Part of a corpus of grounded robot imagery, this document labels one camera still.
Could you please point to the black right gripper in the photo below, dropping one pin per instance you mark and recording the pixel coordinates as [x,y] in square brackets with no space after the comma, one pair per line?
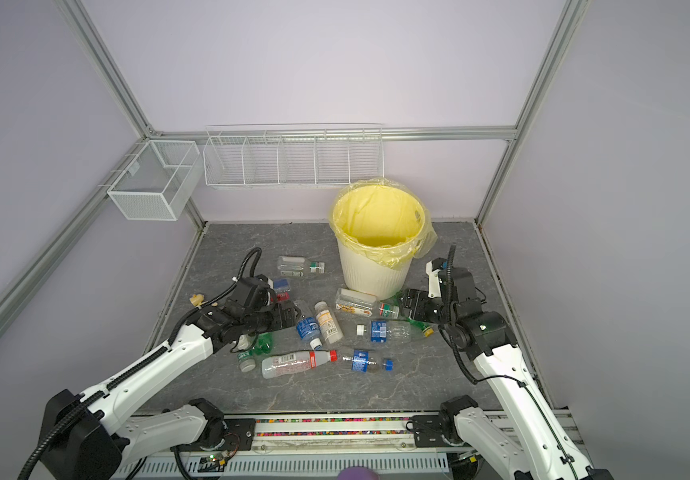
[423,296]

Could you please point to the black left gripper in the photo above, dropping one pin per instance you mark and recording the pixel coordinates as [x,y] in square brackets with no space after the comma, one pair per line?
[279,322]

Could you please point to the clear bottle blue label white cap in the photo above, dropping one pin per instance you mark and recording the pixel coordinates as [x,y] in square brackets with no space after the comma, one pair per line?
[388,332]

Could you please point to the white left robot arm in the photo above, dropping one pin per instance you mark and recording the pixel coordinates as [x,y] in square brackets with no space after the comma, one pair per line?
[90,435]

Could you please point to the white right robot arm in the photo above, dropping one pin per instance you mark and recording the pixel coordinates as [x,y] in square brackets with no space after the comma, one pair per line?
[486,350]

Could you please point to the white ribbed trash bin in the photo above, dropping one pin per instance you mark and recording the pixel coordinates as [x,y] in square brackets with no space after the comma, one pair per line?
[373,270]

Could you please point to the yellow bin liner bag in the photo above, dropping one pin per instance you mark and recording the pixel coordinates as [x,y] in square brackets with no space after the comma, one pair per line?
[383,221]

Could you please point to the small bottle blue red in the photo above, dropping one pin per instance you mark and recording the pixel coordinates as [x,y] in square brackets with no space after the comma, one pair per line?
[282,288]

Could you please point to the clear bottle white green cap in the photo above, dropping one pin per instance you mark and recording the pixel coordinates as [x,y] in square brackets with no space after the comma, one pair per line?
[245,353]

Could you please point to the clear bottle far green cap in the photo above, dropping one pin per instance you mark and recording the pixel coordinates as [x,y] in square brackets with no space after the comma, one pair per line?
[299,267]

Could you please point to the small beige object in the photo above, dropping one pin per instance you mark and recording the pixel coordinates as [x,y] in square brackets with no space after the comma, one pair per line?
[197,300]

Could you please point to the clear bottle red cap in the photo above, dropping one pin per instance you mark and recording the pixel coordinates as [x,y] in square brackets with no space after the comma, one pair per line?
[296,362]

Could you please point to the white bottle orange label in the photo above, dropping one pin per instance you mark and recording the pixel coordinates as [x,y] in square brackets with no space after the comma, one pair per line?
[330,327]

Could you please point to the clear square bottle green cap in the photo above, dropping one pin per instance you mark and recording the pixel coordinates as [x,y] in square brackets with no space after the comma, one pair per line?
[364,305]

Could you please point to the white mesh box basket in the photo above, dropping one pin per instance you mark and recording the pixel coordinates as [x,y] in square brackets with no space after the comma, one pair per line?
[159,181]

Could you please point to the purple object bottom edge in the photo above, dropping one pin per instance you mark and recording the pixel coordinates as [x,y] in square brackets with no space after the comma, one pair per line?
[358,473]

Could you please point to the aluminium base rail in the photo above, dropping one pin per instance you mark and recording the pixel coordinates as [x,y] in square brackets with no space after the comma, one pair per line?
[397,444]

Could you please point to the white wire shelf basket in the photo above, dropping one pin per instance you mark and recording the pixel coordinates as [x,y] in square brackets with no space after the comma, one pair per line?
[287,155]

